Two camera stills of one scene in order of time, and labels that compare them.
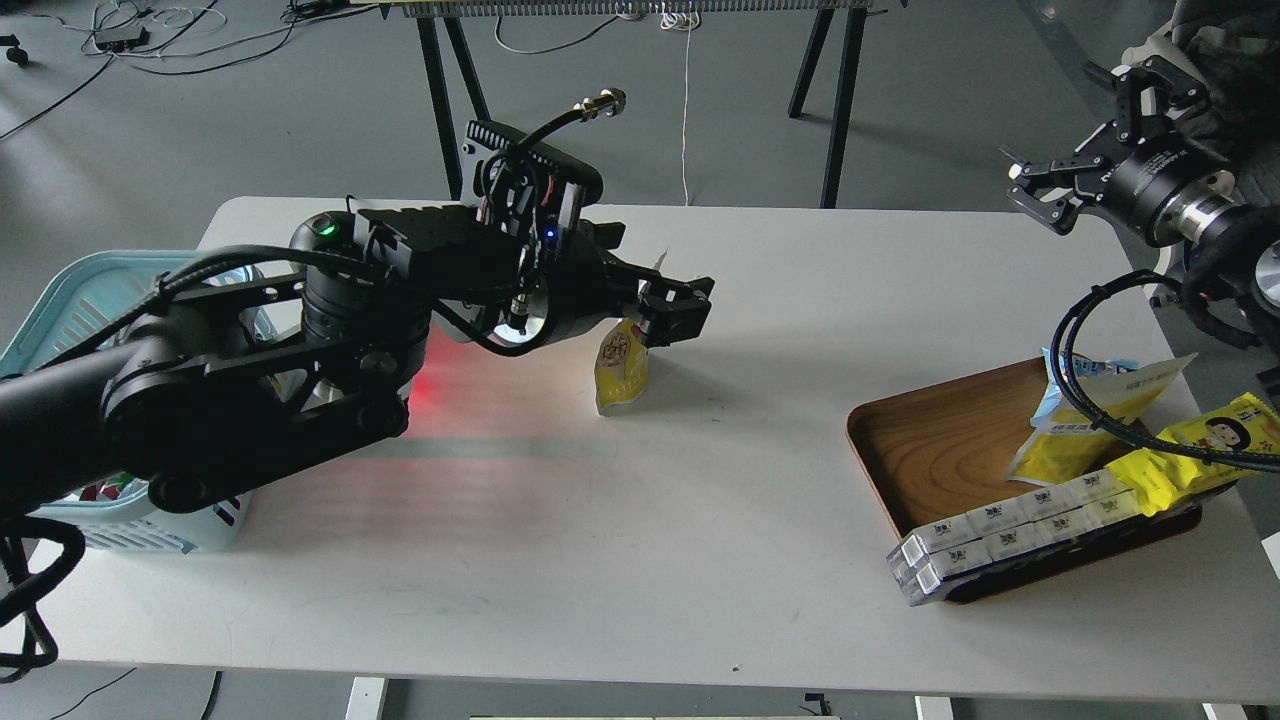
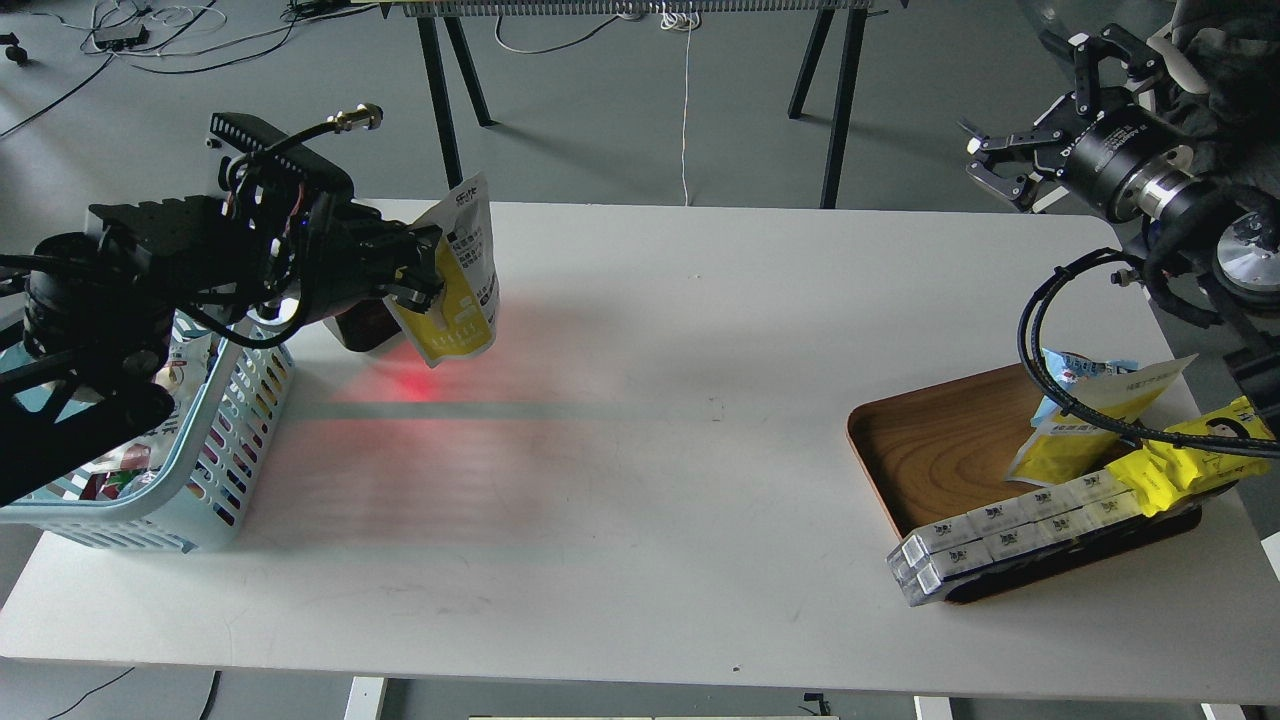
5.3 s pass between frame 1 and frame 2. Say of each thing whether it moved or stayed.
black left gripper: moved
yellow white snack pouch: moved
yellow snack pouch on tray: stayed
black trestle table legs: stayed
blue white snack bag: stayed
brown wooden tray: stayed
